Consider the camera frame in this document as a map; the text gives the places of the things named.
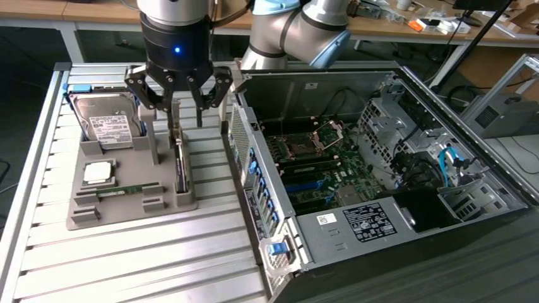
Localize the metal disk bay cage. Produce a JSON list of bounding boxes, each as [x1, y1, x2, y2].
[[357, 82, 447, 165]]

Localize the open grey PC case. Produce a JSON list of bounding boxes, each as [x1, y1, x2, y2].
[[219, 61, 539, 303]]

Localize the black monitor stand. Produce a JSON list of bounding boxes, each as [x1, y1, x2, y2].
[[453, 0, 486, 27]]

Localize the grey computer tower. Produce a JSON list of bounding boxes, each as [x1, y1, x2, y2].
[[461, 91, 539, 140]]

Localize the white small box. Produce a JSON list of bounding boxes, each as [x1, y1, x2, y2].
[[438, 20, 473, 35]]

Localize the grey power supply unit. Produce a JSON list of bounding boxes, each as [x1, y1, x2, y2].
[[294, 201, 418, 263]]

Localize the grey chipset heatsink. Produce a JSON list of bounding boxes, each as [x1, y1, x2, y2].
[[337, 186, 366, 206]]

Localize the aluminium profile frame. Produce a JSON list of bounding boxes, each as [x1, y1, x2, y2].
[[490, 52, 539, 95]]

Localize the blue disk wire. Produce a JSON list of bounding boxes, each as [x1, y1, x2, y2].
[[438, 143, 471, 187]]

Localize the black stand pole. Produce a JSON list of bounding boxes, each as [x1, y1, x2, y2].
[[429, 0, 518, 92]]

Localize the black looped wire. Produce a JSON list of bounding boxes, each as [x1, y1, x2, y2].
[[326, 87, 370, 122]]

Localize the black coiled cable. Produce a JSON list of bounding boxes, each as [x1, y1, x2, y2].
[[446, 85, 481, 110]]

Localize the CPU socket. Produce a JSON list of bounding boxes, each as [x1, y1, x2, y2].
[[282, 134, 326, 158]]

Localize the cardboard packaging piece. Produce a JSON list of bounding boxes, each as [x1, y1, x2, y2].
[[507, 3, 539, 35]]

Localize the graphics card with black fan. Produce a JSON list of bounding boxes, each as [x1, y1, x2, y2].
[[167, 94, 190, 194]]

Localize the hard disk with blue carrier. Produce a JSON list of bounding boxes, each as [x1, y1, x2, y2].
[[63, 82, 147, 150]]

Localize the long wooden desk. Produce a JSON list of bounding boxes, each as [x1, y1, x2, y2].
[[0, 0, 539, 64]]

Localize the green motherboard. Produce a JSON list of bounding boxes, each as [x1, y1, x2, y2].
[[263, 118, 387, 215]]

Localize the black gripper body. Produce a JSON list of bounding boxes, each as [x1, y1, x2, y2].
[[141, 12, 215, 92]]

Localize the orange small box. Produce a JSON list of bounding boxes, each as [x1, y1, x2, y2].
[[409, 18, 442, 32]]

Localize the green RAM stick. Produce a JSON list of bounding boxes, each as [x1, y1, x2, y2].
[[95, 184, 145, 197]]

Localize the grey parts rack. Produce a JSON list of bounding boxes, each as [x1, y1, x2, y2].
[[66, 105, 199, 230]]

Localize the open metal socket cover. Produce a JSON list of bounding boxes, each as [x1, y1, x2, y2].
[[310, 119, 345, 151]]

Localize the metal electronics box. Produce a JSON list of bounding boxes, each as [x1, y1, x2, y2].
[[351, 0, 383, 18]]

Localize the silver CPU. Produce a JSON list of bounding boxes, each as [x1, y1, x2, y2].
[[83, 162, 114, 186]]

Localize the black wire bundle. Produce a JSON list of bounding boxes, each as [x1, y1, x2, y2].
[[390, 151, 443, 190]]

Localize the blue expansion slot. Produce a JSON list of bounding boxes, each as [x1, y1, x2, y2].
[[285, 179, 334, 193]]

